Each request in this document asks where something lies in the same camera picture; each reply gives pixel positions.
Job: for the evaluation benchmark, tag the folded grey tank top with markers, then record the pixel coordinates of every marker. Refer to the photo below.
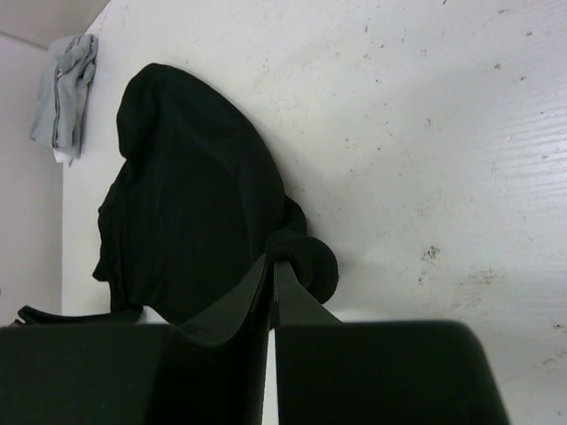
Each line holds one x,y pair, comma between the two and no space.
62,96

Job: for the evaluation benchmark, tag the black tank top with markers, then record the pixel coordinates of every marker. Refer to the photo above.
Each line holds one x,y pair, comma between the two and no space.
197,201

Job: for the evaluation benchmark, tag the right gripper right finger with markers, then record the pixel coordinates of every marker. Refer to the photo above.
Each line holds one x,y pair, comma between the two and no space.
387,372

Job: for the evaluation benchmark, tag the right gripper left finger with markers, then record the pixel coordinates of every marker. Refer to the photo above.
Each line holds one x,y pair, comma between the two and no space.
210,370

